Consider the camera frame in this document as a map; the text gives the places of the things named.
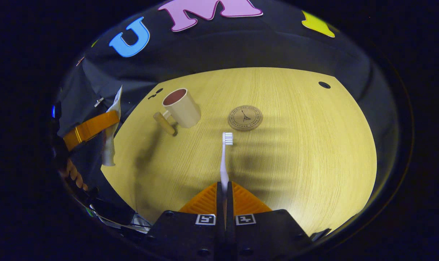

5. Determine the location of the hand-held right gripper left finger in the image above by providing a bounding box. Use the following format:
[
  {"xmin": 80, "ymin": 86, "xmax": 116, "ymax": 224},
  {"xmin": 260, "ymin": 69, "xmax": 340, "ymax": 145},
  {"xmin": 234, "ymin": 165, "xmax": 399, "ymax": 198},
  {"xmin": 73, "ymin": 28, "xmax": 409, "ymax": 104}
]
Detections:
[{"xmin": 145, "ymin": 182, "xmax": 226, "ymax": 261}]

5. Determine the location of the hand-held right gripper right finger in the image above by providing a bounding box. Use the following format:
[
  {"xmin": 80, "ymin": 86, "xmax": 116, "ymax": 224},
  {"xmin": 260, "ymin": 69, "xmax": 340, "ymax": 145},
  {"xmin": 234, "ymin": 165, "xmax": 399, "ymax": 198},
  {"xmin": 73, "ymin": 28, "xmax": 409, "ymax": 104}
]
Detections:
[{"xmin": 225, "ymin": 181, "xmax": 312, "ymax": 261}]

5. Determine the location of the white toothpaste tube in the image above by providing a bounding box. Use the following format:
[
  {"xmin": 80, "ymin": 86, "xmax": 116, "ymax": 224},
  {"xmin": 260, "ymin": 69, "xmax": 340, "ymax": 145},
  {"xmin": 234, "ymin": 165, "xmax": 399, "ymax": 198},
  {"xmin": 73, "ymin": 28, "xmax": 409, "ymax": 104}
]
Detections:
[{"xmin": 102, "ymin": 86, "xmax": 123, "ymax": 167}]

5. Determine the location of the white toothbrush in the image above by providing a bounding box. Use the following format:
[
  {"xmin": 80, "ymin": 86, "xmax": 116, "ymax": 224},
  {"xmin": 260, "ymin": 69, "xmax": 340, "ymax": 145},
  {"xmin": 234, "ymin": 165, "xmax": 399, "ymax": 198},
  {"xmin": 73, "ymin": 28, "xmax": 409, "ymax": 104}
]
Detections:
[{"xmin": 219, "ymin": 132, "xmax": 234, "ymax": 194}]

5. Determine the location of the beige cup with wooden handle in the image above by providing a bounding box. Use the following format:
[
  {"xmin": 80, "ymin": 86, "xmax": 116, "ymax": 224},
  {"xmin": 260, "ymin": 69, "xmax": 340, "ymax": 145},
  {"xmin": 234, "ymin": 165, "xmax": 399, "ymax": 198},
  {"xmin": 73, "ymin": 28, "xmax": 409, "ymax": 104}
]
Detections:
[{"xmin": 153, "ymin": 88, "xmax": 202, "ymax": 137}]

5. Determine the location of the round wooden coaster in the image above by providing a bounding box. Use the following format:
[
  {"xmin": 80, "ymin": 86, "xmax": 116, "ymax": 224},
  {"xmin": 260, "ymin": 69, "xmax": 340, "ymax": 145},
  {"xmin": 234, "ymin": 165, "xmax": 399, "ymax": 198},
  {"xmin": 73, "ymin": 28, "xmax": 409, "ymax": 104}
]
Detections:
[{"xmin": 228, "ymin": 105, "xmax": 263, "ymax": 132}]

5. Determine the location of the black backdrop cloth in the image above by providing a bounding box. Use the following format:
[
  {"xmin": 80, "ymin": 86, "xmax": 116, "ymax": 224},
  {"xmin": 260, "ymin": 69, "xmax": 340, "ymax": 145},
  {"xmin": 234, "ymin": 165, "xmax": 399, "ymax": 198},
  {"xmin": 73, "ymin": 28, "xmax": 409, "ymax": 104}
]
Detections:
[{"xmin": 53, "ymin": 0, "xmax": 401, "ymax": 203}]

